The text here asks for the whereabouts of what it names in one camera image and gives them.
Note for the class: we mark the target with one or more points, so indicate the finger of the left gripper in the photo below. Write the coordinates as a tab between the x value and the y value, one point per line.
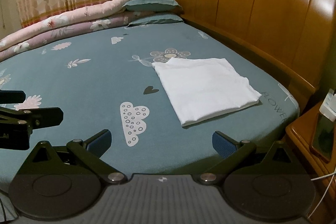
16	122
12	96

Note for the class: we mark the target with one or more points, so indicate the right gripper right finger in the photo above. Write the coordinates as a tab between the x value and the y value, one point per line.
260	183

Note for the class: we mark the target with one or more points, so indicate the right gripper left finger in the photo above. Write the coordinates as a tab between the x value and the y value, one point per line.
59	182

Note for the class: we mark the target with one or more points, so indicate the white printed long-sleeve shirt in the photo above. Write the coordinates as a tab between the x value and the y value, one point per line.
202	89

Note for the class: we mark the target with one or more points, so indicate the wooden nightstand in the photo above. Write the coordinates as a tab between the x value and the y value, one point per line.
298	137

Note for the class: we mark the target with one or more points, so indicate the dark phone on nightstand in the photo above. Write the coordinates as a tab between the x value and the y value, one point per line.
322	141

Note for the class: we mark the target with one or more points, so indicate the teal floral bed sheet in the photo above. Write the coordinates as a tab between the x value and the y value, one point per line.
103	80

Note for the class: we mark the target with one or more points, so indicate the white charger plug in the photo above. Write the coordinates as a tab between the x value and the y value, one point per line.
328	107

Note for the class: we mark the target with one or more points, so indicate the purple floral folded quilt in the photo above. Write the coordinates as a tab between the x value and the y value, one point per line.
116	20

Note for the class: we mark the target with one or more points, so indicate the pink floral folded quilt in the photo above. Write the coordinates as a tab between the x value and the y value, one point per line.
79	15

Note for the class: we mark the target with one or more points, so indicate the lower teal pillow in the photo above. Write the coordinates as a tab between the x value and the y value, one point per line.
159	18

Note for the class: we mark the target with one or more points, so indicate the teal pillow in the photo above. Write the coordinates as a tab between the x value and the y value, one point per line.
159	18
153	5

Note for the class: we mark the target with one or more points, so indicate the upper teal pillow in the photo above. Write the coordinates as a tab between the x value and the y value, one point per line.
153	5

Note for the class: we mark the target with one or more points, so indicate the wooden headboard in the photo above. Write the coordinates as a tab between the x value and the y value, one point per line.
292	37

